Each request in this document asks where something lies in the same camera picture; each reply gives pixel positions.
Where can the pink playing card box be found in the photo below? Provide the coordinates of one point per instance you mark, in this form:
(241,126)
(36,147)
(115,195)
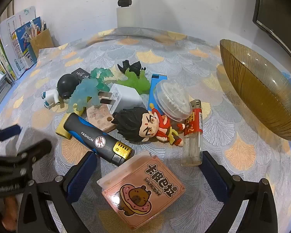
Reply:
(140,194)

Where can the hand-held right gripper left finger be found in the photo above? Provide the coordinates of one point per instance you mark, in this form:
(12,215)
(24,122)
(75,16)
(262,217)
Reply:
(81,174)

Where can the black-haired cartoon figurine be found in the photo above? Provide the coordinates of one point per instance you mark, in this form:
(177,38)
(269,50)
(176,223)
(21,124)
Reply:
(135,126)

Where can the cardboard pen holder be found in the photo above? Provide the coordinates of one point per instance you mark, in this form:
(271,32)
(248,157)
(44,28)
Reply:
(42,41)

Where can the bundle of pens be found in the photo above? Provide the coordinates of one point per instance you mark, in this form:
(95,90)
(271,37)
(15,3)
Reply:
(38,28)

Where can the white lamp post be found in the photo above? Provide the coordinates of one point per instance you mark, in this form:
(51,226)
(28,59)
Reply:
(125,17)

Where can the white plug charger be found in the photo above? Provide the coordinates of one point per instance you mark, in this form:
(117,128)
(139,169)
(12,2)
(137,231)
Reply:
(126,97)

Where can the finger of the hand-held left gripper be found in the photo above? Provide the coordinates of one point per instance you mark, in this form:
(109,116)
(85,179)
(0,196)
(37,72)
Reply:
(36,149)
(8,132)

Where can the person's left hand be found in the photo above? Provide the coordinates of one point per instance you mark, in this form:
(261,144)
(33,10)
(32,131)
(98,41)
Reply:
(11,211)

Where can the white astronaut figurine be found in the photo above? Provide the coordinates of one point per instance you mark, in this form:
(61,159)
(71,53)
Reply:
(65,87)

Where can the black and blue torch lighter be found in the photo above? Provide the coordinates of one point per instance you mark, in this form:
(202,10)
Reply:
(94,138)

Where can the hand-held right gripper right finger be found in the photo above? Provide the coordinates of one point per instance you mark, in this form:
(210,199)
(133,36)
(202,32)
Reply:
(214,174)

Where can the yellow lighter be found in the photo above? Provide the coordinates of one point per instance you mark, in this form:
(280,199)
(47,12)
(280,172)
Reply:
(61,131)

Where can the round clear plastic case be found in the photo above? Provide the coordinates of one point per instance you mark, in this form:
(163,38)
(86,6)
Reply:
(171,99)

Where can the teal translucent dinosaur toy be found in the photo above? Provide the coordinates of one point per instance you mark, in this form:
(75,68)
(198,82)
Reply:
(87,89)

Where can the row of books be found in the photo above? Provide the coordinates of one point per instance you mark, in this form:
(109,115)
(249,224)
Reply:
(19,41)

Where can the dark monitor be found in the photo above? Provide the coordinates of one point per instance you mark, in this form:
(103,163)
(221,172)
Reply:
(276,4)

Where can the amber ribbed glass bowl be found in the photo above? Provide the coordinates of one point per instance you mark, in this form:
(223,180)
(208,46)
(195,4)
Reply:
(257,89)

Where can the fan-patterned grey tablecloth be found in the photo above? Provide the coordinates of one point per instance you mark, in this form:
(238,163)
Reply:
(160,53)

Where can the black dinosaur toy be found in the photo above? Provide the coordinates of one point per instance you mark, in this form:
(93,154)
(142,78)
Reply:
(133,66)

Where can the green translucent dinosaur toy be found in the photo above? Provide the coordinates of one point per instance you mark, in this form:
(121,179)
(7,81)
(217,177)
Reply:
(135,82)

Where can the clear lighter with red label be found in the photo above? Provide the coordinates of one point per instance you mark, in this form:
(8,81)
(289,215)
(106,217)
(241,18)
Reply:
(194,126)

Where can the black box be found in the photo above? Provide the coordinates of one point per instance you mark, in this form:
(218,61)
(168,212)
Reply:
(79,74)

